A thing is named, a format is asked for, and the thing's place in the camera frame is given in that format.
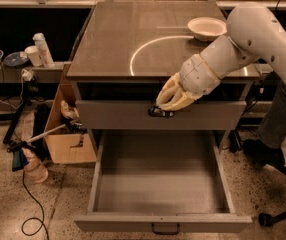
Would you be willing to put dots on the white rod tool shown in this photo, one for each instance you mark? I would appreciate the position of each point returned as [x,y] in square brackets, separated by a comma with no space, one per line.
[22,144]

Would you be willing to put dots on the cardboard box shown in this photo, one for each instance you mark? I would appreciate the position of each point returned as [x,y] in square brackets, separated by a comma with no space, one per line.
[67,145]

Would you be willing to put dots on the white bowl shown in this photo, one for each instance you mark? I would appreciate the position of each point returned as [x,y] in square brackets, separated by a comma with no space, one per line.
[207,28]

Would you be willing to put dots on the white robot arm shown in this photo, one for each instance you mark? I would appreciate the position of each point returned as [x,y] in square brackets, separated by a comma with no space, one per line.
[253,32]

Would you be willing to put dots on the black office chair base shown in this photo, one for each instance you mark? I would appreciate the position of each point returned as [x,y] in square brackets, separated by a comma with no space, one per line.
[267,220]

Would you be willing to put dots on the dark blue rxbar packet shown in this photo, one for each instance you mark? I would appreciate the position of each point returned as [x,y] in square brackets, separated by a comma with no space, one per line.
[155,111]

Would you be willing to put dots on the person's leg in jeans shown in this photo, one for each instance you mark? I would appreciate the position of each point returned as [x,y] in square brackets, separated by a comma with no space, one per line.
[266,148]

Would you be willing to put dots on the white paper cup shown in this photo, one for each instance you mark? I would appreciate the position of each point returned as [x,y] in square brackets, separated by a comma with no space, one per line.
[33,55]

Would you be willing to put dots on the spray bottle with blue trigger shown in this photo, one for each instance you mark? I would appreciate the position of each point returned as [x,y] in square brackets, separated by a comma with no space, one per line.
[25,159]

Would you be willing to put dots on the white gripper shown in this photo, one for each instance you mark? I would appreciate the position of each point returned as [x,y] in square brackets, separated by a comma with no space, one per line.
[195,76]

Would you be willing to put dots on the grey drawer cabinet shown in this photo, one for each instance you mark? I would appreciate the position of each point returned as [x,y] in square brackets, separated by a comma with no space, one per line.
[130,48]

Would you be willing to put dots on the blue plate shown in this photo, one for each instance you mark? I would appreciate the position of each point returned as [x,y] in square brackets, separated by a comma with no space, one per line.
[16,59]

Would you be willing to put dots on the closed top drawer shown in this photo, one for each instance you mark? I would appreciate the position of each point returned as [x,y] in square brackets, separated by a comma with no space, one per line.
[133,115]

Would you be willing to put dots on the white spray can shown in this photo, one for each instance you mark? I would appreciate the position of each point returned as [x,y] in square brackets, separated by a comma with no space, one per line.
[43,49]

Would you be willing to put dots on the open middle drawer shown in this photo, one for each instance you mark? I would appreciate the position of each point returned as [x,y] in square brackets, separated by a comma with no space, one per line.
[163,182]

